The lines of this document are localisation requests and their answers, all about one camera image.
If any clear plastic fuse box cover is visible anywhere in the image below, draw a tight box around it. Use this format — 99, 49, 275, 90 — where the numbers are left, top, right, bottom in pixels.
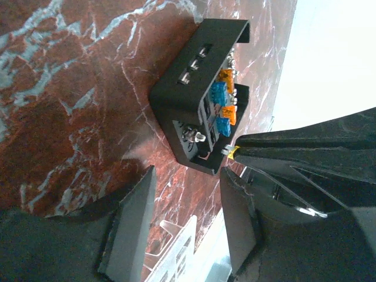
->
142, 215, 197, 281

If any black fuse box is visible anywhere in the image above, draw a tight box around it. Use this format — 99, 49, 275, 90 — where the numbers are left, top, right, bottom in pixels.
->
149, 19, 250, 175

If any small yellow fuse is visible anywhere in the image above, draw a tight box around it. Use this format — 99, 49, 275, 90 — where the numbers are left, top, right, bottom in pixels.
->
221, 145, 240, 160

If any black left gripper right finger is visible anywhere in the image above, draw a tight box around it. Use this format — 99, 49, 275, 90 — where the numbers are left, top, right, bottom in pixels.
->
220, 167, 375, 281

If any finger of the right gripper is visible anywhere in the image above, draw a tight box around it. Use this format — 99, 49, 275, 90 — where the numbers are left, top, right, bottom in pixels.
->
236, 108, 375, 150
234, 151, 375, 212

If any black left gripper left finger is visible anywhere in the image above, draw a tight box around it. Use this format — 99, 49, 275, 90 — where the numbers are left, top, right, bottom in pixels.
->
1, 166, 156, 281

